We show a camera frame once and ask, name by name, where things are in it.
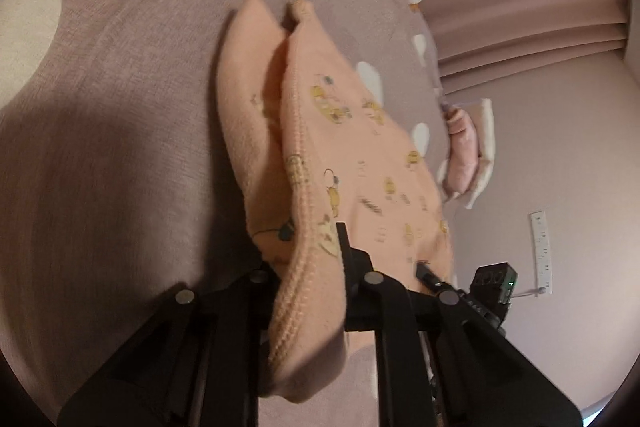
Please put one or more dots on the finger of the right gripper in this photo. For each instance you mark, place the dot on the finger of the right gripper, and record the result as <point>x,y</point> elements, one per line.
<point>428,279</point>

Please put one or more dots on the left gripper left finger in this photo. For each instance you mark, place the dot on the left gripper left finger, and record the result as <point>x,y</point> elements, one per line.
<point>195,362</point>

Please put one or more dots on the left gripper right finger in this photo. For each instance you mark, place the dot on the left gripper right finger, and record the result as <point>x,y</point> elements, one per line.
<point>439,362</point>

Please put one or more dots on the peach cartoon print shirt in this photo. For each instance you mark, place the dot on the peach cartoon print shirt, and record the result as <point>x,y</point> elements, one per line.
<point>311,148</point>

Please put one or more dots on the folded white garment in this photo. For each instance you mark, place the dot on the folded white garment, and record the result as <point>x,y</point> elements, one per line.
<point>482,114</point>

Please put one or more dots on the mauve polka dot blanket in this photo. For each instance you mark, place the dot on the mauve polka dot blanket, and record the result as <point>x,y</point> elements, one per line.
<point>115,183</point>

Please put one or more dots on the pink curtain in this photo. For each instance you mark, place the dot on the pink curtain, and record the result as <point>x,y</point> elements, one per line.
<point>483,40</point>

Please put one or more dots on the black camera box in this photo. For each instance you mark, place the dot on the black camera box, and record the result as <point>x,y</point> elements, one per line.
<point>492,286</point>

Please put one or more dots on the white wall power strip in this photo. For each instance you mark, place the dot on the white wall power strip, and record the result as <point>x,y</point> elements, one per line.
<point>542,252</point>

